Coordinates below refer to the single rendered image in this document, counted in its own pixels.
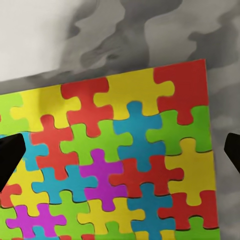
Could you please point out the desk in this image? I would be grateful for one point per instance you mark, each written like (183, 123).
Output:
(45, 43)

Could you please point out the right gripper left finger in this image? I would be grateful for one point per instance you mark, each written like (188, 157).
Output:
(12, 150)

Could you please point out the jigsaw puzzle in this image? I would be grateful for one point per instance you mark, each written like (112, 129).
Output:
(122, 157)

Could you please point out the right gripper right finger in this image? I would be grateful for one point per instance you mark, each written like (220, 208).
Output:
(232, 149)

